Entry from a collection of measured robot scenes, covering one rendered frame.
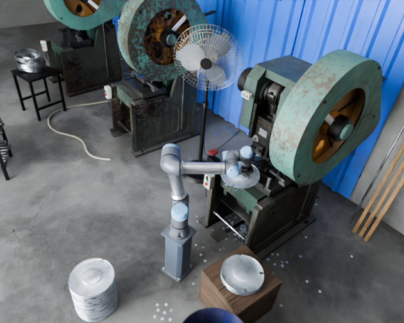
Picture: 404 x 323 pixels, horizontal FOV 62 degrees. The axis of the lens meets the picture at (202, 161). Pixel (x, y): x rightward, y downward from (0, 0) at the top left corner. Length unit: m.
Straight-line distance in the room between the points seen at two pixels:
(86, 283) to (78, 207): 1.09
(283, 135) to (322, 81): 0.34
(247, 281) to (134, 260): 0.99
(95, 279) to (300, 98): 1.70
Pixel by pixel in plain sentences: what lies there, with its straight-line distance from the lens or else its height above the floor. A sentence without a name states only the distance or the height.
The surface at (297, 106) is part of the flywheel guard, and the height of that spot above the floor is 1.53.
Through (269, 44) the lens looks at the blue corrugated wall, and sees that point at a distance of 3.85.
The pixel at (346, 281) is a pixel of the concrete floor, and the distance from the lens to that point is 3.12.
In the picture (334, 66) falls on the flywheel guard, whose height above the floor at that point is 1.71.
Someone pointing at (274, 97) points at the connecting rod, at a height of 1.36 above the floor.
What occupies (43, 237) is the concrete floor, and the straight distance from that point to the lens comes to 3.20.
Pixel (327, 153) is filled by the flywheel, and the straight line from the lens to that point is 2.42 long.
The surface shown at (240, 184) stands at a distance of 2.41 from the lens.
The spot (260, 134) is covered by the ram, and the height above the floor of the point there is 1.04.
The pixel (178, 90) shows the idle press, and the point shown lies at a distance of 3.82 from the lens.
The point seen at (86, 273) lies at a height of 0.32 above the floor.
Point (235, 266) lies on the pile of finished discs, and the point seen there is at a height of 0.39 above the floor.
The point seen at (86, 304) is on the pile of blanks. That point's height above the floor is 0.23.
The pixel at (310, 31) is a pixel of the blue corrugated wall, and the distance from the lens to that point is 3.54.
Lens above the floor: 2.34
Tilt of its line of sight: 38 degrees down
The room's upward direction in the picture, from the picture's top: 6 degrees clockwise
